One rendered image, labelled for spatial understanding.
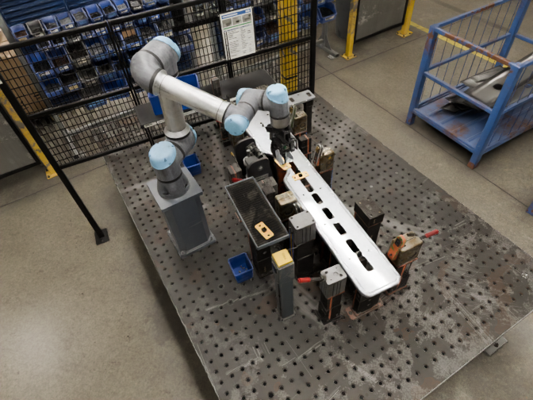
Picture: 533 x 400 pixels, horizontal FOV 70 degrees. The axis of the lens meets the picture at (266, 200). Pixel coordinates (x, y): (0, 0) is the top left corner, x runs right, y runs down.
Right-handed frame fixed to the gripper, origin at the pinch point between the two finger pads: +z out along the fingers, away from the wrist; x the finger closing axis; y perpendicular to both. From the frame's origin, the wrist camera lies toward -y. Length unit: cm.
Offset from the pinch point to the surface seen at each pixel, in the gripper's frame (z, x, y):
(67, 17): -2, -44, -254
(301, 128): 30, 40, -48
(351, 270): 30, 2, 45
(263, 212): 11.3, -17.6, 11.0
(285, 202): 19.6, -4.0, 5.2
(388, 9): 86, 290, -235
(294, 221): 17.1, -7.5, 18.5
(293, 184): 27.2, 9.1, -9.0
